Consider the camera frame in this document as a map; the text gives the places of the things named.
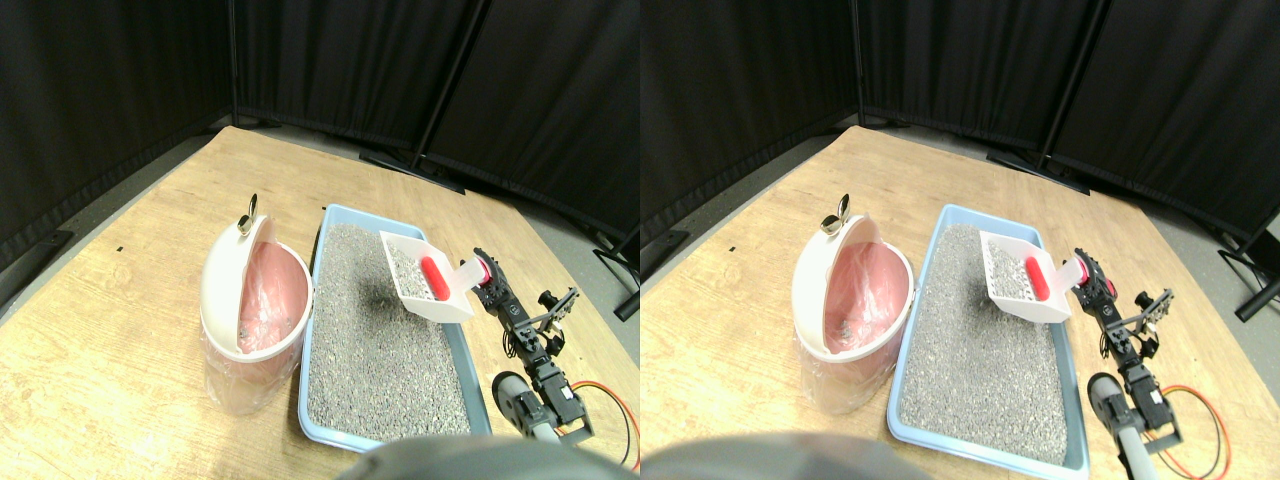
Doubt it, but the white scoop with red handle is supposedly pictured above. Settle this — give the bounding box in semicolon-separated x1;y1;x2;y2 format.
978;230;1091;326
379;230;494;324

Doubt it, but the black curtain stand foot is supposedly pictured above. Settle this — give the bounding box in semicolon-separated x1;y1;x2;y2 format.
985;150;1091;194
358;150;468;194
592;228;640;321
1218;205;1280;321

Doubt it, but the blue litter tray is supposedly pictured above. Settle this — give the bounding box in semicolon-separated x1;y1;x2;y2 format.
297;204;493;453
887;204;1091;473

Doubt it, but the black curtain stand pole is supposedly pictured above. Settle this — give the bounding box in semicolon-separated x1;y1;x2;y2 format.
848;0;865;126
412;0;493;169
1036;0;1113;169
226;0;241;126

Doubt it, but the white bin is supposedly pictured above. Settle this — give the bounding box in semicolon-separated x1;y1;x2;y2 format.
200;193;314;416
790;193;915;416

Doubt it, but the black bracket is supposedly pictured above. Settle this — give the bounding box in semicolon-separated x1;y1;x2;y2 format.
518;287;581;351
1120;287;1176;351

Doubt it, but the orange wire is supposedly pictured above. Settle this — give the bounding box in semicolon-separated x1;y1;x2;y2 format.
572;380;640;471
1160;385;1233;479

